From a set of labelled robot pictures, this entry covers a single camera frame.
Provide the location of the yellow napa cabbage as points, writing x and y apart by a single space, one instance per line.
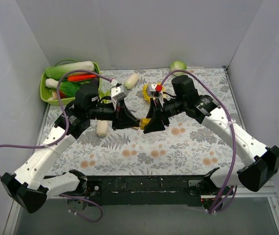
147 97

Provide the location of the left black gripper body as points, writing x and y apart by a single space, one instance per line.
116 115

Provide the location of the celery stalk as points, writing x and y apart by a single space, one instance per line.
102 128

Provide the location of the orange carrot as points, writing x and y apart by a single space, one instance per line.
81 77

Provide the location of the napa cabbage in basket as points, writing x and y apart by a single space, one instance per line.
57 72

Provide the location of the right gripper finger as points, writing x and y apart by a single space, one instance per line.
154 111
154 126

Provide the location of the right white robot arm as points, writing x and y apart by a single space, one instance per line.
260 162

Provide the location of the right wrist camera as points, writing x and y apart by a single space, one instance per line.
155 91

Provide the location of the yellow padlock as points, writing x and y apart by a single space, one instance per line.
144 122

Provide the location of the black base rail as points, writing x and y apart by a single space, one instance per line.
148 189

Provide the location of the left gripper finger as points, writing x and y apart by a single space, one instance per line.
129 118
120 126

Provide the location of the round green cabbage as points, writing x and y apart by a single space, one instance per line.
178 65

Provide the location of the white radish with leaves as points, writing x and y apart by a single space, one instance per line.
129 84

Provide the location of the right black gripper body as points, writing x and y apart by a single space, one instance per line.
163 115

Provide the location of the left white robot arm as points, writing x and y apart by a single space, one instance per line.
28 185

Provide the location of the purple eggplant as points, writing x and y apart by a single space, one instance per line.
96 82

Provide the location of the green bok choy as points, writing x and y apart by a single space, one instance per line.
67 89

